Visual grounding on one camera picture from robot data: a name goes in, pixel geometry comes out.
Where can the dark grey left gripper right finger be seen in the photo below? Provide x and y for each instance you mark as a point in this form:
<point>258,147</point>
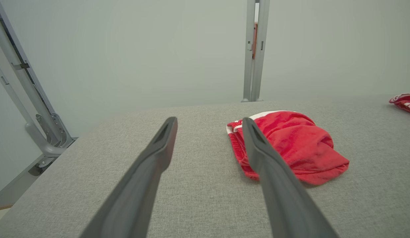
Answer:
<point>284,198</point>

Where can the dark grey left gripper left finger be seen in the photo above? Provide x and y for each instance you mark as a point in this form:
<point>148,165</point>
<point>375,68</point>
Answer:
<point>135,198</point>

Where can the red Bulls 23 shorts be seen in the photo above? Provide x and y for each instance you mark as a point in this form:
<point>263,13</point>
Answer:
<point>300,145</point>

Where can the red jersey with white trim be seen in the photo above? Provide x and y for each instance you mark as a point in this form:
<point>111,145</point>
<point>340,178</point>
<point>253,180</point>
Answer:
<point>406,102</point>

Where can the grey metal frame with brackets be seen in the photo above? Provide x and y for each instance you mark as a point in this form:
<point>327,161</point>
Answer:
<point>54,132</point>

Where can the grey metal partition post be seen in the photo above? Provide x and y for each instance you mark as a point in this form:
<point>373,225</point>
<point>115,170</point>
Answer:
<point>248,66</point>

